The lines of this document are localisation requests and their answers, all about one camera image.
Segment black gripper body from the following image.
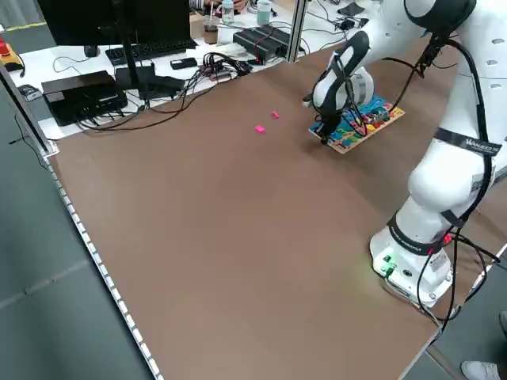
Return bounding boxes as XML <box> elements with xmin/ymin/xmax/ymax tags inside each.
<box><xmin>315</xmin><ymin>105</ymin><xmax>342</xmax><ymax>134</ymax></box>

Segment colourful wooden toy board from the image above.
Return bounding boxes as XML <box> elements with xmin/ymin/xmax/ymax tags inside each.
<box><xmin>307</xmin><ymin>94</ymin><xmax>406</xmax><ymax>155</ymax></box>

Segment black power adapter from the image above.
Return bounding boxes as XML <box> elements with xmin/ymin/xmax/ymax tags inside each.
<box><xmin>335</xmin><ymin>16</ymin><xmax>368</xmax><ymax>31</ymax></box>

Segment black power supply box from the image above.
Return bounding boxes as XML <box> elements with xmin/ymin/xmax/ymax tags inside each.
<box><xmin>232</xmin><ymin>24</ymin><xmax>293</xmax><ymax>63</ymax></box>

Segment usb hub with plugs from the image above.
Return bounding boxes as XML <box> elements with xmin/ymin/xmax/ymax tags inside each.
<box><xmin>202</xmin><ymin>51</ymin><xmax>254</xmax><ymax>82</ymax></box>

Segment teal cup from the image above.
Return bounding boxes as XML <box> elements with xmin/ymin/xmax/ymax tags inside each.
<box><xmin>256</xmin><ymin>0</ymin><xmax>273</xmax><ymax>25</ymax></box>

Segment iced coffee cup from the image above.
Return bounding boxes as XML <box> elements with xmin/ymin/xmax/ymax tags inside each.
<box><xmin>203</xmin><ymin>14</ymin><xmax>219</xmax><ymax>44</ymax></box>

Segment brown cardboard box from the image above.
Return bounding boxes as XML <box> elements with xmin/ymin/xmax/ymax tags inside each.
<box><xmin>189</xmin><ymin>11</ymin><xmax>207</xmax><ymax>39</ymax></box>

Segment black keyboard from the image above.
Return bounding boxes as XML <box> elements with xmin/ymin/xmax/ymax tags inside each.
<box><xmin>105</xmin><ymin>38</ymin><xmax>198</xmax><ymax>67</ymax></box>

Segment black monitor stand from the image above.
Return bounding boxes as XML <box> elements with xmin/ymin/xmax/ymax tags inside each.
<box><xmin>113</xmin><ymin>23</ymin><xmax>187</xmax><ymax>101</ymax></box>

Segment black computer monitor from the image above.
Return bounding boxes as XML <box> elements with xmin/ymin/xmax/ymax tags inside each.
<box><xmin>36</xmin><ymin>0</ymin><xmax>192</xmax><ymax>48</ymax></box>

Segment black dock box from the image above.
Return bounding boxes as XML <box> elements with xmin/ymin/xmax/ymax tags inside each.
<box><xmin>40</xmin><ymin>70</ymin><xmax>128</xmax><ymax>127</ymax></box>

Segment white segmented edge strip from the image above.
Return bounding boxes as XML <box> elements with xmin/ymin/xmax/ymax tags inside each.
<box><xmin>46</xmin><ymin>156</ymin><xmax>164</xmax><ymax>380</ymax></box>

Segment small black device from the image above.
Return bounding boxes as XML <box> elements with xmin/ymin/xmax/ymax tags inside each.
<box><xmin>18</xmin><ymin>84</ymin><xmax>43</xmax><ymax>101</ymax></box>

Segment red emergency stop button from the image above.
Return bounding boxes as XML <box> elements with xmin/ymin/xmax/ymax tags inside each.
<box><xmin>0</xmin><ymin>34</ymin><xmax>24</xmax><ymax>73</ymax></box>

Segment aluminium post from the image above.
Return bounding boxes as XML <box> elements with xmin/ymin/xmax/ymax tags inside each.
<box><xmin>288</xmin><ymin>0</ymin><xmax>308</xmax><ymax>63</ymax></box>

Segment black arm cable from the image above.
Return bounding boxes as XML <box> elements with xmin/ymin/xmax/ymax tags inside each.
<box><xmin>330</xmin><ymin>33</ymin><xmax>498</xmax><ymax>254</ymax></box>

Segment black table cables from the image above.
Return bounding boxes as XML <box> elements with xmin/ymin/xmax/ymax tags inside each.
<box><xmin>77</xmin><ymin>69</ymin><xmax>207</xmax><ymax>132</ymax></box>

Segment black base cable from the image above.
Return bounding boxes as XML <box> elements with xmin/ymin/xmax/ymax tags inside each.
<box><xmin>419</xmin><ymin>233</ymin><xmax>501</xmax><ymax>332</ymax></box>

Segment aluminium frame bar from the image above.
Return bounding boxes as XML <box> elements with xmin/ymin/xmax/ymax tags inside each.
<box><xmin>0</xmin><ymin>63</ymin><xmax>60</xmax><ymax>156</ymax></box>

